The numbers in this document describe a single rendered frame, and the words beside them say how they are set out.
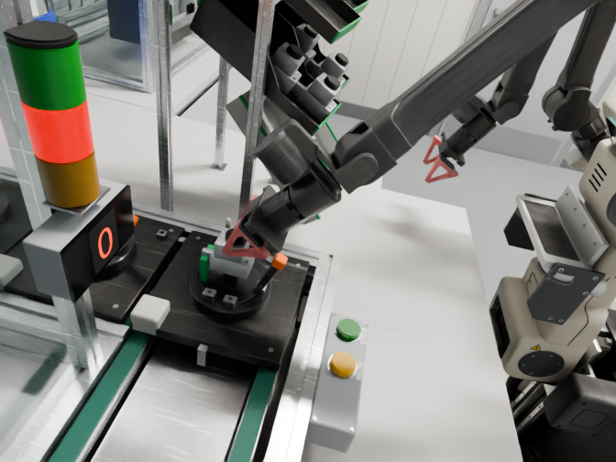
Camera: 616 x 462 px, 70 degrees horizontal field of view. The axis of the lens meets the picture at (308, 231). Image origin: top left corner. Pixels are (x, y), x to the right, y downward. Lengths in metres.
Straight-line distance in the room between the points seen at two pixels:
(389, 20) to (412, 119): 3.10
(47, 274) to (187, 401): 0.32
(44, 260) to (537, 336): 1.03
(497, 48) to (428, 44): 3.12
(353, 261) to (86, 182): 0.71
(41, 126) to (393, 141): 0.38
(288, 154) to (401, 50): 3.20
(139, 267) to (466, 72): 0.59
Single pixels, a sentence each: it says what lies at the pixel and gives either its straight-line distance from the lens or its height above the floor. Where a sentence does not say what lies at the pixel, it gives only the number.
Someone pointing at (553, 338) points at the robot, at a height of 0.82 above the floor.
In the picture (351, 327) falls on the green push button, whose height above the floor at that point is 0.97.
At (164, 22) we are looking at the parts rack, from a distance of 0.81.
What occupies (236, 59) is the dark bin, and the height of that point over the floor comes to 1.28.
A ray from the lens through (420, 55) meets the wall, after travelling 3.74.
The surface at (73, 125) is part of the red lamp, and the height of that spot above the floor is 1.35.
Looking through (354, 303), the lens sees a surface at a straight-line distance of 0.95.
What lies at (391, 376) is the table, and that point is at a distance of 0.87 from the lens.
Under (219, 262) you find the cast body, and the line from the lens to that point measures 0.71.
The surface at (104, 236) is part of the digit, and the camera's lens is 0.51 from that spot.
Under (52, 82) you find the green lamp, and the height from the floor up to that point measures 1.39.
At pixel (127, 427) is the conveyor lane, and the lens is 0.71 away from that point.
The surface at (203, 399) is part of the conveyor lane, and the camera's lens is 0.72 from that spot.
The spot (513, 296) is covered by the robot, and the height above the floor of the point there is 0.80.
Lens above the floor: 1.55
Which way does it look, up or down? 39 degrees down
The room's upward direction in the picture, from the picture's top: 13 degrees clockwise
